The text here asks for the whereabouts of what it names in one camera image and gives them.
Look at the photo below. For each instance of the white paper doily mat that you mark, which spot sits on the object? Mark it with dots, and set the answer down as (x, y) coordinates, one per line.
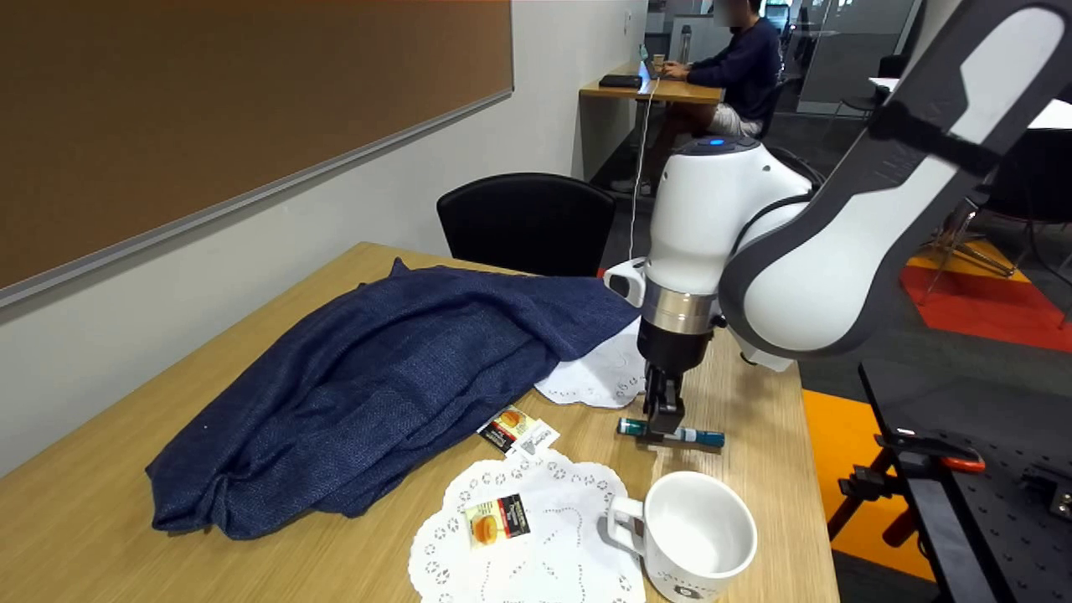
(536, 562)
(598, 372)

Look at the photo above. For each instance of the black office chair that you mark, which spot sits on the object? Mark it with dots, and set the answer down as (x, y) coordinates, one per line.
(525, 223)
(1032, 186)

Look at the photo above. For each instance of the brown cork notice board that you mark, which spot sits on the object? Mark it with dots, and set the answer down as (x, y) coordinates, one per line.
(224, 102)

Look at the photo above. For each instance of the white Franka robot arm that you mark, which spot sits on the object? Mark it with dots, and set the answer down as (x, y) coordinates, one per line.
(817, 268)

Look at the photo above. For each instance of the blue denim cloth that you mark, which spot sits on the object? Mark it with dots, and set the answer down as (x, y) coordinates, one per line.
(379, 388)

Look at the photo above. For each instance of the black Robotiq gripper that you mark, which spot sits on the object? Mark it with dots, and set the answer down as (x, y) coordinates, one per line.
(674, 352)

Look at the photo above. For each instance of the wooden office desk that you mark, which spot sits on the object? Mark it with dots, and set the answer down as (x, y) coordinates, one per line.
(624, 112)

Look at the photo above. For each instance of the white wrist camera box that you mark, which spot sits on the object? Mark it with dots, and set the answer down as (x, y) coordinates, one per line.
(628, 282)

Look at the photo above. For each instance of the orange black tea sachet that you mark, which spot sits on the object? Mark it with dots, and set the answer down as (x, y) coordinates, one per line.
(506, 425)
(500, 519)

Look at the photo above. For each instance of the white printed ceramic cup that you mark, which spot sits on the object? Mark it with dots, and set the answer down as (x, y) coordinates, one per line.
(697, 538)

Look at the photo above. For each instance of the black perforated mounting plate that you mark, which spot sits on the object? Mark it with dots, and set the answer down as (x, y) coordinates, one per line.
(1007, 503)

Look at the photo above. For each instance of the seated person in dark shirt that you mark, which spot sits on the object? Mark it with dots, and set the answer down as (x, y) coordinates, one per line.
(743, 61)

